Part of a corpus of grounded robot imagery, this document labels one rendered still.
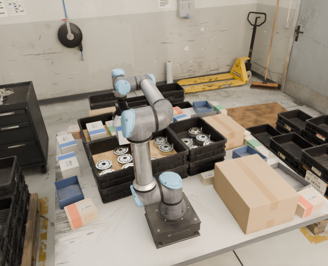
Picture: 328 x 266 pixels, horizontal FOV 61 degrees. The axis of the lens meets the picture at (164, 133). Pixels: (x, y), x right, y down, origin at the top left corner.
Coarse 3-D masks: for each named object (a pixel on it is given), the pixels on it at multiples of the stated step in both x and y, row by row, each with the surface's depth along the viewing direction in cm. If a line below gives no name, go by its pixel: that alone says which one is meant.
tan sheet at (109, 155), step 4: (108, 152) 199; (112, 152) 198; (92, 156) 195; (96, 156) 195; (100, 156) 194; (104, 156) 194; (108, 156) 194; (112, 156) 194; (96, 160) 190; (100, 160) 190; (112, 160) 190; (116, 160) 190; (96, 164) 187; (112, 164) 186; (116, 164) 186; (112, 168) 182; (116, 168) 182; (120, 168) 182
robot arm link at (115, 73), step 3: (114, 69) 157; (117, 69) 157; (120, 69) 156; (111, 72) 154; (114, 72) 153; (117, 72) 153; (120, 72) 153; (123, 72) 155; (111, 75) 155; (114, 75) 153; (117, 75) 153; (120, 75) 161; (123, 75) 156; (114, 78) 161; (114, 87) 158
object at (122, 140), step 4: (120, 116) 178; (120, 120) 173; (116, 124) 169; (120, 124) 169; (116, 128) 166; (120, 128) 164; (116, 132) 171; (120, 132) 161; (120, 136) 163; (120, 140) 164; (124, 140) 165; (120, 144) 165
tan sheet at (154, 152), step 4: (152, 140) 210; (152, 144) 205; (152, 148) 201; (156, 148) 200; (152, 152) 197; (156, 152) 196; (152, 156) 192; (156, 156) 192; (160, 156) 192; (164, 156) 192
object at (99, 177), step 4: (116, 136) 198; (100, 140) 194; (104, 140) 194; (88, 144) 191; (88, 148) 188; (88, 152) 183; (92, 160) 174; (92, 164) 172; (96, 168) 167; (124, 168) 166; (128, 168) 166; (132, 168) 167; (96, 172) 164; (112, 172) 163; (116, 172) 163; (120, 172) 164; (124, 172) 166; (100, 176) 160; (104, 176) 161; (108, 176) 162
